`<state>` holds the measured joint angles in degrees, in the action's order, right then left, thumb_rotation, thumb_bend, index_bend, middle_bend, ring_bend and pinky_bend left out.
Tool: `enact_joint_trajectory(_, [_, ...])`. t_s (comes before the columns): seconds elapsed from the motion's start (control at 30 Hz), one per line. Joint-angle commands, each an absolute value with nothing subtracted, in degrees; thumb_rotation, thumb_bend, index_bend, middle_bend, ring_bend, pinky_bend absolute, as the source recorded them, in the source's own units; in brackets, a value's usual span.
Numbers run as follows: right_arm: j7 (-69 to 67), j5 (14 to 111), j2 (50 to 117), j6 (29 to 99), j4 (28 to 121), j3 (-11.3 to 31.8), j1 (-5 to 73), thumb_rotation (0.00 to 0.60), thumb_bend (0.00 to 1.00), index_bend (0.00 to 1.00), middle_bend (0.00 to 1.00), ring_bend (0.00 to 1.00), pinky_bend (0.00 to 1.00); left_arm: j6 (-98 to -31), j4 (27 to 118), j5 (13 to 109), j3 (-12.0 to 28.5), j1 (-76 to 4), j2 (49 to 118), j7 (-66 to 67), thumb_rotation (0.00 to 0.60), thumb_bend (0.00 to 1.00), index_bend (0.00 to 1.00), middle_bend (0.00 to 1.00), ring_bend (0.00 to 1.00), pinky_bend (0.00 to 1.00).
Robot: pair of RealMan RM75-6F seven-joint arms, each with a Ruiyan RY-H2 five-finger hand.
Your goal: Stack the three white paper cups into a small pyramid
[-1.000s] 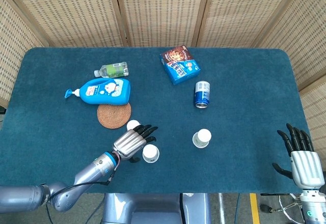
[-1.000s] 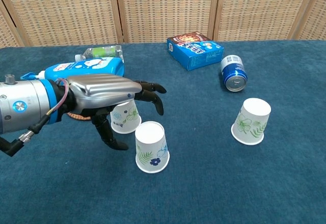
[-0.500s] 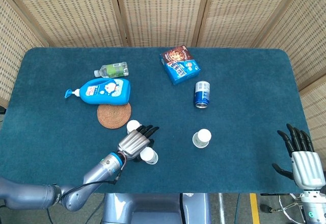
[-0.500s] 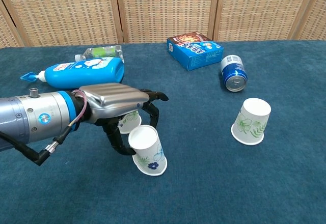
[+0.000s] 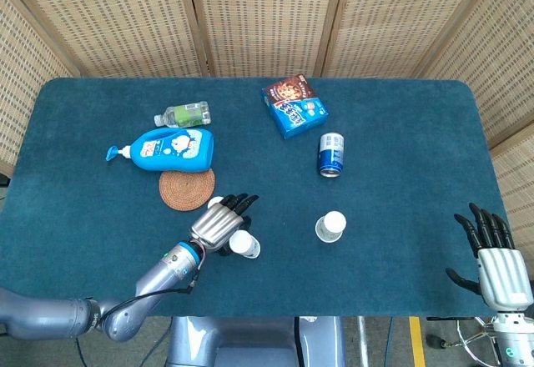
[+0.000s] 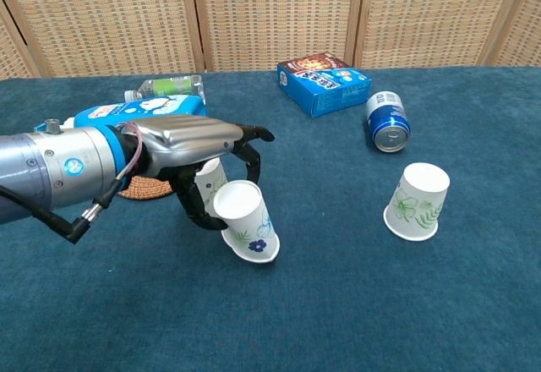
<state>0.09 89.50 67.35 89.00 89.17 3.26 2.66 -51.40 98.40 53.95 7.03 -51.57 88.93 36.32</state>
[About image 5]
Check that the blue white drink can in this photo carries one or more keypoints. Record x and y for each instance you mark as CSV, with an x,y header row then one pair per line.
x,y
331,154

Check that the grey robot torso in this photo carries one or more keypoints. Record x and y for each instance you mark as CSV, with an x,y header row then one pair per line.
x,y
250,342

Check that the chrome stool base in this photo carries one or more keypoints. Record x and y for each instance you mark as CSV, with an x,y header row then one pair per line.
x,y
471,342

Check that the round woven rattan coaster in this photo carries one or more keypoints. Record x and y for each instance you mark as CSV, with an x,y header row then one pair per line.
x,y
185,189

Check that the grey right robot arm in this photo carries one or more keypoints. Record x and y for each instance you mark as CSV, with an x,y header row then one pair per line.
x,y
515,338

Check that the blue cookie box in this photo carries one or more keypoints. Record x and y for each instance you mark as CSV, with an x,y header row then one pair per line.
x,y
294,108

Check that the woven wooden folding screen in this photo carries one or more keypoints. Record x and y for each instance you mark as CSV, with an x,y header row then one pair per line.
x,y
267,16

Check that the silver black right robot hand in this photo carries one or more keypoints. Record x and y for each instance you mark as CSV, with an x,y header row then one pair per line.
x,y
500,275

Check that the blue pump soap bottle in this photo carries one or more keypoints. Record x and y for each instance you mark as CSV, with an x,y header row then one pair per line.
x,y
175,150

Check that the clear green-label water bottle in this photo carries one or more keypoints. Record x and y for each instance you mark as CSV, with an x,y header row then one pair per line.
x,y
183,115

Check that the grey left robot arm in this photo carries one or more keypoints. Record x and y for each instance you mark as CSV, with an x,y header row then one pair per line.
x,y
162,277

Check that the white floral paper cup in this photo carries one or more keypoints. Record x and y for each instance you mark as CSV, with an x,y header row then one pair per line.
x,y
331,225
214,202
245,244

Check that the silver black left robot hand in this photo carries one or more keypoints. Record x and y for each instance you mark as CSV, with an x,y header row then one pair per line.
x,y
215,227

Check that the dark teal tablecloth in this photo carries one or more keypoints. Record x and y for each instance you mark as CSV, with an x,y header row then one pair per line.
x,y
375,258

